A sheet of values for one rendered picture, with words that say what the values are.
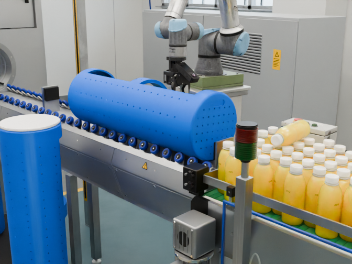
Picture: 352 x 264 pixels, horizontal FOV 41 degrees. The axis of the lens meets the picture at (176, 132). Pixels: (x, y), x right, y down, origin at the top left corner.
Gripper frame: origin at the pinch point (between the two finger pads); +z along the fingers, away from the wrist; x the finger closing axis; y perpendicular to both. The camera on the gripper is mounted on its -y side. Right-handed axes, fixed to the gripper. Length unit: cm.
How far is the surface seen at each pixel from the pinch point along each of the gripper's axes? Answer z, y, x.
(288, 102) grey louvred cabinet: 30, 42, -151
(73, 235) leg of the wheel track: 90, 78, 10
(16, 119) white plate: 12, 67, 43
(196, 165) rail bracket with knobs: 14.9, -28.3, 20.3
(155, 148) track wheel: 18.4, 4.2, 11.4
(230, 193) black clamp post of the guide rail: 19, -47, 24
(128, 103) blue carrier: 0.6, 18.7, 13.7
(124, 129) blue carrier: 13.8, 23.6, 12.7
